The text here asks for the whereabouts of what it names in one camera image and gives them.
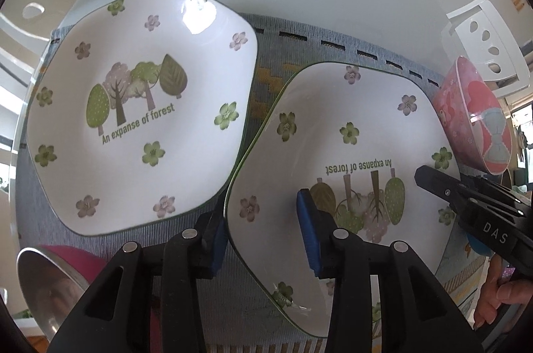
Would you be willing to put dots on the pink cartoon bowl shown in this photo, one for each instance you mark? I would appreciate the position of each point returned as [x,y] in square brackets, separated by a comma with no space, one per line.
[458,115]

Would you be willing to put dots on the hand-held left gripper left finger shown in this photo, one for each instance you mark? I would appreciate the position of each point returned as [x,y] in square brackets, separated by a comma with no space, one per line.
[216,249]

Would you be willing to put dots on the steel bowl with red outside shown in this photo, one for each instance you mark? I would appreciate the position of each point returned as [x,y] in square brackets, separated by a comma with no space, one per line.
[46,286]

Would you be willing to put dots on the blue woven placemat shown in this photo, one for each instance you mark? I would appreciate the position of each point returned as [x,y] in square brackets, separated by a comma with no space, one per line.
[270,57]

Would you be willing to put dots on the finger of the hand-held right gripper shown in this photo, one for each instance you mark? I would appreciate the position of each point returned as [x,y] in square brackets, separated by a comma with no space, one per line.
[437,182]
[479,247]

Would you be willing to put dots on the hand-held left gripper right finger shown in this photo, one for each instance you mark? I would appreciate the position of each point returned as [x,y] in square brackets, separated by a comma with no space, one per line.
[308,232]

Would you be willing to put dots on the person's right hand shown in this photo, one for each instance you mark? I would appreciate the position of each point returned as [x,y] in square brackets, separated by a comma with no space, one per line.
[499,294]

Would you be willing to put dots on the square white floral plate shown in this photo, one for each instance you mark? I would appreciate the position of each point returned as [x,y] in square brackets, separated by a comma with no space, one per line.
[137,128]
[333,140]

